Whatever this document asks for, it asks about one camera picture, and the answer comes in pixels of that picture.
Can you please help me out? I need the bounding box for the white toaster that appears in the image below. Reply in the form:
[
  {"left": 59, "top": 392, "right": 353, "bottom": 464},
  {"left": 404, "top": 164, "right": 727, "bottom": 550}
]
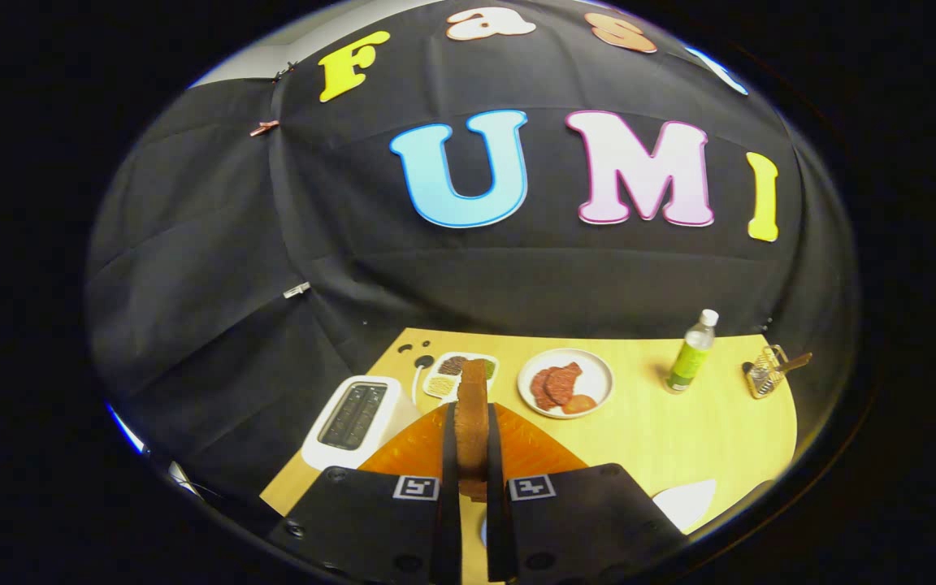
[{"left": 301, "top": 375, "right": 423, "bottom": 472}]

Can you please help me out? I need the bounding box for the brown meat slice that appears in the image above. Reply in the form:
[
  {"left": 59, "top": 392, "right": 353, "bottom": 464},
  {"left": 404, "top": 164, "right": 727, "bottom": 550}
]
[
  {"left": 530, "top": 367, "right": 558, "bottom": 411},
  {"left": 547, "top": 362, "right": 583, "bottom": 407}
]

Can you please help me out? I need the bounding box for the round white plate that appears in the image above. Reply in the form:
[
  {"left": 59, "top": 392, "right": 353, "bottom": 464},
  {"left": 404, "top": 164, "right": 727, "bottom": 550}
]
[{"left": 517, "top": 348, "right": 615, "bottom": 420}]

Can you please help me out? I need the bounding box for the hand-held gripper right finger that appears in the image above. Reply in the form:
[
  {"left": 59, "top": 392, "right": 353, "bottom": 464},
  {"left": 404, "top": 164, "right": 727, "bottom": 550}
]
[{"left": 484, "top": 402, "right": 690, "bottom": 585}]

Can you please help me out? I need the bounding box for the white bread slice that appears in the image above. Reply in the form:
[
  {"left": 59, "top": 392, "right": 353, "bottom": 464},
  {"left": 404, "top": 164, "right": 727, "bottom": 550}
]
[{"left": 456, "top": 358, "right": 492, "bottom": 502}]

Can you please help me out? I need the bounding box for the lit screen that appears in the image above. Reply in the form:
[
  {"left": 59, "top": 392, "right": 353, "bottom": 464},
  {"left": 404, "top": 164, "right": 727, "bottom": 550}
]
[{"left": 106, "top": 402, "right": 148, "bottom": 456}]

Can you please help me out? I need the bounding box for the white toaster cable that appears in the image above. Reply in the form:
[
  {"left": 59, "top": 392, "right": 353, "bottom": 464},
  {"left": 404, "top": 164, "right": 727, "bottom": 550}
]
[{"left": 410, "top": 355, "right": 436, "bottom": 405}]

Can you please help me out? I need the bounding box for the green label water bottle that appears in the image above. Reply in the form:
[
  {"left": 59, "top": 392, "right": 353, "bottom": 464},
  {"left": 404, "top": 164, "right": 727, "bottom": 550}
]
[{"left": 665, "top": 309, "right": 720, "bottom": 395}]

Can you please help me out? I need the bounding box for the black backdrop cloth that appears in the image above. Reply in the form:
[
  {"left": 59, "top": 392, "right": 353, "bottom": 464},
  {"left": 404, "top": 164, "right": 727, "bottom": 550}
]
[{"left": 84, "top": 0, "right": 859, "bottom": 505}]

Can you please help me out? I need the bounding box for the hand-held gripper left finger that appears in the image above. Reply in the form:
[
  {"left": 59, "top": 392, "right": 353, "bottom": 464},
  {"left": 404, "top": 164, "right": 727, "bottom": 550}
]
[{"left": 269, "top": 402, "right": 462, "bottom": 585}]

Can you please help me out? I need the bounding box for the white divided seed dish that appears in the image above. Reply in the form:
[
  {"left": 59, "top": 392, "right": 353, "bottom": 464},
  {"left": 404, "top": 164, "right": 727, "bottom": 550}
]
[{"left": 422, "top": 351, "right": 501, "bottom": 403}]

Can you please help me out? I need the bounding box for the small wire basket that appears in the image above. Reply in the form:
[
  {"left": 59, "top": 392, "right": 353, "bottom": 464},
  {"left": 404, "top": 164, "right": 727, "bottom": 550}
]
[{"left": 742, "top": 344, "right": 813, "bottom": 400}]

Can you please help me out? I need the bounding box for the white square plate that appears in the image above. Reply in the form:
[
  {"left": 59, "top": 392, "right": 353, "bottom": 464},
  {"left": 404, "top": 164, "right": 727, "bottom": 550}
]
[{"left": 652, "top": 479, "right": 717, "bottom": 535}]

